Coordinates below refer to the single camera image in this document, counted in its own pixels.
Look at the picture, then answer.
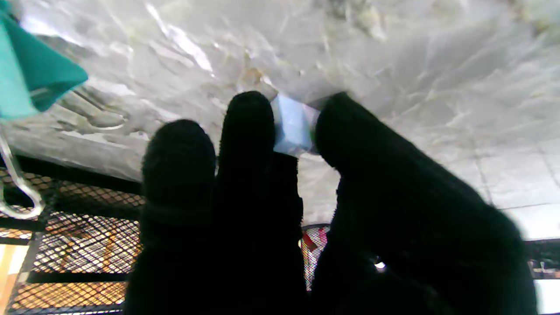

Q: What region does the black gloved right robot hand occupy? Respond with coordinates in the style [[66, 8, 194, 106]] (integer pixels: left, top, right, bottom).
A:
[[125, 91, 539, 315]]

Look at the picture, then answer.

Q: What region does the small blue white eraser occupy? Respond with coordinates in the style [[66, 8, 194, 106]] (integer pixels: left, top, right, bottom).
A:
[[271, 94, 322, 156]]

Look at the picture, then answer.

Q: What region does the teal binder clip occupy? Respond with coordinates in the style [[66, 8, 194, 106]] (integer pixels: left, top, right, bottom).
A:
[[0, 11, 88, 219]]

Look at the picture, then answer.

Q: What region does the black mesh pen cup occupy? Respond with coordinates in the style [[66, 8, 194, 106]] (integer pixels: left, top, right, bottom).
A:
[[301, 223, 329, 290]]

